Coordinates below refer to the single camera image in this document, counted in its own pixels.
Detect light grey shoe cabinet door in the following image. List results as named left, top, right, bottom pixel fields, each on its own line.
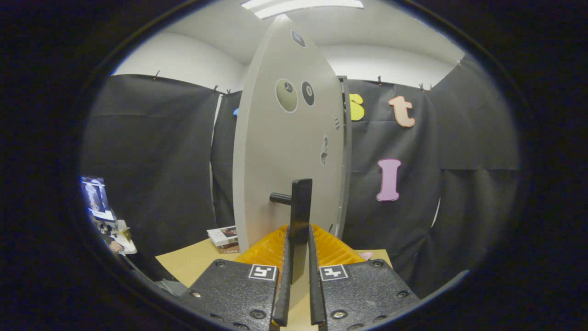
left=232, top=15, right=346, bottom=283

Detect long ceiling light panel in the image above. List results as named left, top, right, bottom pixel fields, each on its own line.
left=241, top=0, right=364, bottom=20

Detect white papers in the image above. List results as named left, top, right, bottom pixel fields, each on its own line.
left=110, top=220, right=137, bottom=255

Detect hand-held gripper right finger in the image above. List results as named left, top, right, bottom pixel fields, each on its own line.
left=307, top=224, right=420, bottom=331

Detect black backdrop cloth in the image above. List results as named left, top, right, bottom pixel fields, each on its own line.
left=80, top=55, right=522, bottom=299

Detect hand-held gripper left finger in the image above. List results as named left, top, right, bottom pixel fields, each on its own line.
left=178, top=224, right=293, bottom=331

